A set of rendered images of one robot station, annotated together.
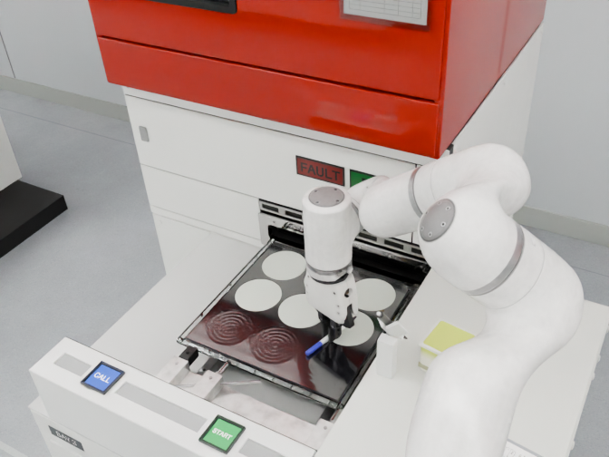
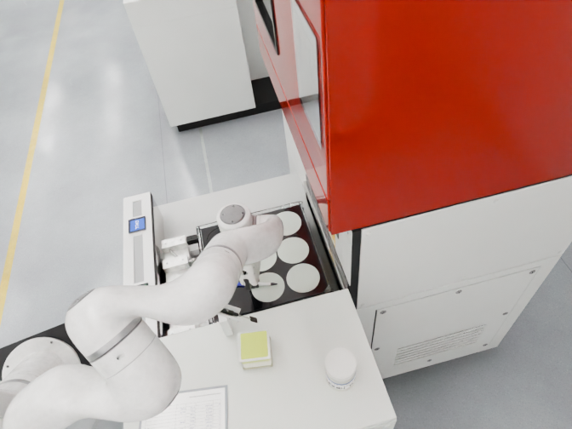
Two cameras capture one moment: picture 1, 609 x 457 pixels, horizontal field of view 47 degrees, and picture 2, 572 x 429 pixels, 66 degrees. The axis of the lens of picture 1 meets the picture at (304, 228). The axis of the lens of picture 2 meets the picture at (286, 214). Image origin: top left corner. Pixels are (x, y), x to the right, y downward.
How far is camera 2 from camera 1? 0.92 m
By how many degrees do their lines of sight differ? 39
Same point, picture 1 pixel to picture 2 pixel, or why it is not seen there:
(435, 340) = (247, 339)
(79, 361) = (141, 208)
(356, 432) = (179, 346)
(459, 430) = (17, 408)
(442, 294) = (315, 313)
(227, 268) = (278, 201)
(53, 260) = not seen: hidden behind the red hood
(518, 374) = (63, 413)
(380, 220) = not seen: hidden behind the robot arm
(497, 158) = (186, 285)
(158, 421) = (129, 264)
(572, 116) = not seen: outside the picture
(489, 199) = (99, 313)
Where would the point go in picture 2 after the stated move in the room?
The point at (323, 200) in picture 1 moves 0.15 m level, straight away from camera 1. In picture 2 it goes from (226, 215) to (272, 181)
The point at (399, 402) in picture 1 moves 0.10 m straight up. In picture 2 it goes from (213, 351) to (203, 334)
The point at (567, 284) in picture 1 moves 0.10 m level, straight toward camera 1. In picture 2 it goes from (135, 395) to (70, 418)
